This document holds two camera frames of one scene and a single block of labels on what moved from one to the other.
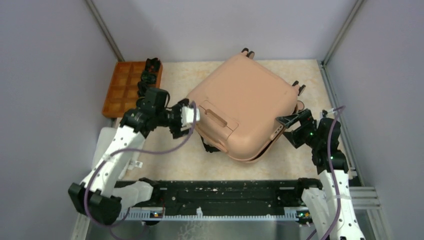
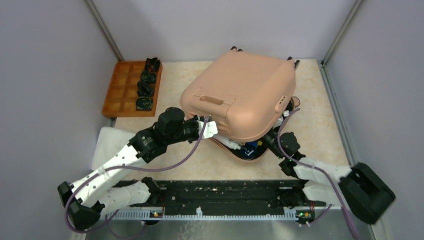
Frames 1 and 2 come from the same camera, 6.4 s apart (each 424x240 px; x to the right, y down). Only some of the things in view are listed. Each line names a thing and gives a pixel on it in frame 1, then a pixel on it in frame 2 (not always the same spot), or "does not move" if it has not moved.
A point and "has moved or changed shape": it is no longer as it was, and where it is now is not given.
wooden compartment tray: x=123 y=93 does not move
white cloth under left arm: x=105 y=136 does not move
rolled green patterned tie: x=149 y=77 does not move
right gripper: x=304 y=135 to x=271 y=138
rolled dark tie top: x=152 y=65 does not move
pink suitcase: x=239 y=99 has moved or changed shape
